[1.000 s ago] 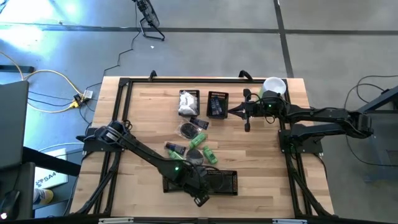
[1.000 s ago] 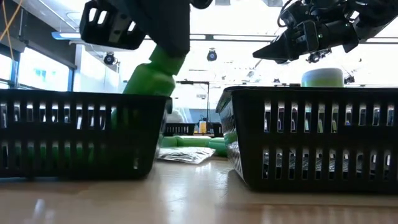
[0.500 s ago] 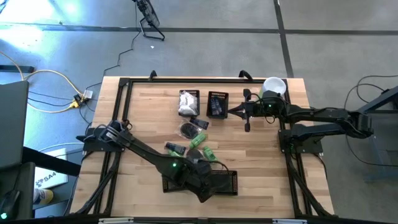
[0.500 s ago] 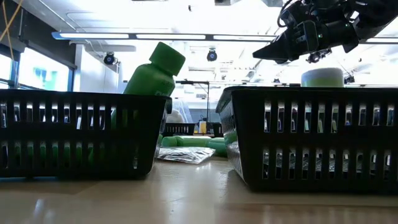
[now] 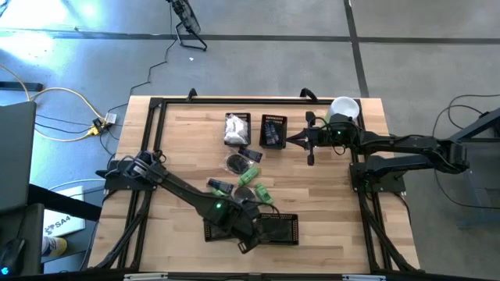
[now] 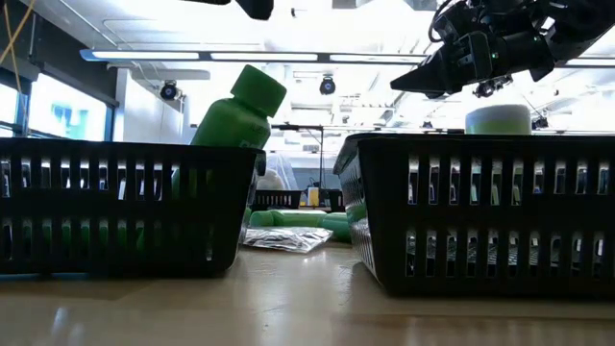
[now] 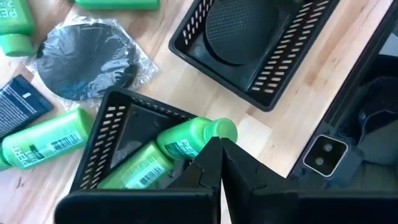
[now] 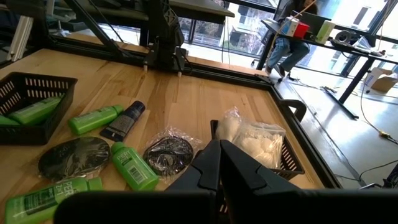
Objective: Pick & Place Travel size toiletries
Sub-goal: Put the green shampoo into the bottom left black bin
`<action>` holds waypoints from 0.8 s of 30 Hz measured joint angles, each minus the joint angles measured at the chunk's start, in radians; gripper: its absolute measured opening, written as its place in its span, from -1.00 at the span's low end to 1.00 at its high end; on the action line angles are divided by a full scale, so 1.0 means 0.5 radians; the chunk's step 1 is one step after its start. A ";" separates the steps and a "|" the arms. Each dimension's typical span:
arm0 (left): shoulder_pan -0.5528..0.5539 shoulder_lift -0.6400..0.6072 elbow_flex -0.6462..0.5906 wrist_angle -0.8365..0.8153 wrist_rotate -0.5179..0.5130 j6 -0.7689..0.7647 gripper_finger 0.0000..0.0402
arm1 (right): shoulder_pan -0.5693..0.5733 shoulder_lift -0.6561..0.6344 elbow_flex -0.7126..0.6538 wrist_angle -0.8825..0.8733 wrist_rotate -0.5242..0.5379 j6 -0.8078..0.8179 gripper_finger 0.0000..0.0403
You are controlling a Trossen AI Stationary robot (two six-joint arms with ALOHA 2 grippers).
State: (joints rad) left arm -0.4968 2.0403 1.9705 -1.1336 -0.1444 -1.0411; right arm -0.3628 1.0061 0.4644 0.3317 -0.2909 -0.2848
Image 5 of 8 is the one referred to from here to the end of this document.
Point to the white power adapter box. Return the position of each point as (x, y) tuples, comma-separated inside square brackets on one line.
[(110, 118)]

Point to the blue-grey metal table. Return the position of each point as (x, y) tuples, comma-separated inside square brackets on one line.
[(480, 122)]

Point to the black desk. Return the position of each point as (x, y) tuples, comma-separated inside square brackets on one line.
[(62, 203)]

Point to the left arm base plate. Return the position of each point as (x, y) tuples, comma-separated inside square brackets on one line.
[(117, 183)]

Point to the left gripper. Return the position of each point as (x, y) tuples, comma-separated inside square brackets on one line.
[(244, 224)]

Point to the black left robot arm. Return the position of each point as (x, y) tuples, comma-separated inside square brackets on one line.
[(183, 191)]

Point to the dark blue travel tube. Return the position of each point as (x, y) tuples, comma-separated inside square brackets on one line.
[(251, 155), (219, 185), (268, 134), (275, 132)]

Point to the small green bottle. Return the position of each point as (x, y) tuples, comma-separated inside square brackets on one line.
[(218, 192), (248, 176), (264, 194)]

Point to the black floor fan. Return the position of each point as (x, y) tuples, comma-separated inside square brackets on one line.
[(187, 17)]

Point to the silver bracket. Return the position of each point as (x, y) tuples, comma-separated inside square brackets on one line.
[(144, 277), (363, 278)]

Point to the yellow power plug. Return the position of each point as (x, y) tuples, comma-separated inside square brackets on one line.
[(93, 130)]

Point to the green wipes canister white lid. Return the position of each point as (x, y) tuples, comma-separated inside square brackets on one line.
[(345, 106)]

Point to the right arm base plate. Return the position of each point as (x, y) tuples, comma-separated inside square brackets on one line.
[(394, 186)]

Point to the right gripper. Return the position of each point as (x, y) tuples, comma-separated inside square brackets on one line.
[(318, 134)]

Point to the black floor bar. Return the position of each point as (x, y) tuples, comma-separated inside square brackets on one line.
[(19, 86)]

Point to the white cardboard box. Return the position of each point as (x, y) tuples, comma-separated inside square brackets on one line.
[(62, 222)]

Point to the black computer mouse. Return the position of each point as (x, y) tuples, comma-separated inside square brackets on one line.
[(11, 255)]

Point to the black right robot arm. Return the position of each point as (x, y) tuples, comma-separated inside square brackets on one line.
[(402, 142)]

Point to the black slotted plastic basket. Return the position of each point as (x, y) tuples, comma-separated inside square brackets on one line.
[(250, 130), (281, 230), (283, 136), (211, 234)]

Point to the dark grey monitor panel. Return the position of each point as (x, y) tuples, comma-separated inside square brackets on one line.
[(15, 156)]

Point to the yellow and white can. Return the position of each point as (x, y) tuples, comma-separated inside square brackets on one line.
[(56, 246)]

